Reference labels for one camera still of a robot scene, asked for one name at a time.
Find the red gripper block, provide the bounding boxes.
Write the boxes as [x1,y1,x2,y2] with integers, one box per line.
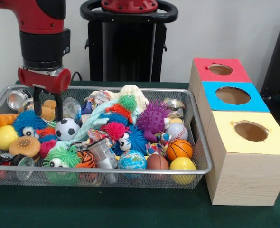
[18,66,72,122]

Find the clear plastic packet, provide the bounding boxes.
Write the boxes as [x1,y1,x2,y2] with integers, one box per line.
[63,97,83,122]

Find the shallow metal mesh bin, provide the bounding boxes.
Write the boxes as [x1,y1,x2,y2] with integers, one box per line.
[0,84,213,190]

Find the wooden box with three holes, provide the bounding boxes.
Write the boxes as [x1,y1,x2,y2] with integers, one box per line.
[188,57,280,207]

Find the black and white soccer ball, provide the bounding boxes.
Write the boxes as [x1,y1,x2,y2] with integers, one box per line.
[55,118,81,141]

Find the blue plastic toy block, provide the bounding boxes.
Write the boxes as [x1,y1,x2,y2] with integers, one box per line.
[81,100,93,115]

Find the green spiky toy with eye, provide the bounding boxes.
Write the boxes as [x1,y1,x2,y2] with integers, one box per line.
[43,145,83,186]

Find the cream knit cloth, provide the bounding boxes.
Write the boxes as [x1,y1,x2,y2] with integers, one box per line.
[117,85,149,112]

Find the blue spiky toy with eyes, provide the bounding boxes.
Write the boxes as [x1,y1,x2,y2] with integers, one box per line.
[112,125,148,156]

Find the globe print ball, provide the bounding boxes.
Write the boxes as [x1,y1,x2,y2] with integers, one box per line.
[118,150,147,179]

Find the purple spiky monster toy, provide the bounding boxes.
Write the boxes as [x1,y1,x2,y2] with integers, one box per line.
[136,99,171,143]

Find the white baseball toy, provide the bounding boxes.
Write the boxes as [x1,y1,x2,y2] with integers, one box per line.
[165,123,188,141]

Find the orange basketball toy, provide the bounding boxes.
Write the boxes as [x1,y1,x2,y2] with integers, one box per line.
[166,138,194,162]

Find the yellow ball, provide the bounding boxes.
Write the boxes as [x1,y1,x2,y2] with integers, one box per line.
[169,157,197,185]

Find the black looped cable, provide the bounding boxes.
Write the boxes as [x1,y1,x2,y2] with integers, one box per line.
[70,71,83,81]

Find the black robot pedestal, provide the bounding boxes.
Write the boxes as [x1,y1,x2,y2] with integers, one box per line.
[80,0,178,83]

